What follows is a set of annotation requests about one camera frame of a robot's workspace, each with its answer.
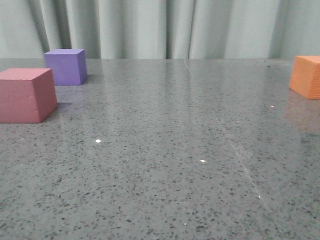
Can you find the pale green curtain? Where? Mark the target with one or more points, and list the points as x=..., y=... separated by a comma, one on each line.
x=161, y=29

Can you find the red foam block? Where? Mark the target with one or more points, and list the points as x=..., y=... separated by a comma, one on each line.
x=27, y=95

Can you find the orange foam block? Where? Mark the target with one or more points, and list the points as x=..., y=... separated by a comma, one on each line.
x=305, y=76

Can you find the purple foam block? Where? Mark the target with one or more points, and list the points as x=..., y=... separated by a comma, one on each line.
x=69, y=66

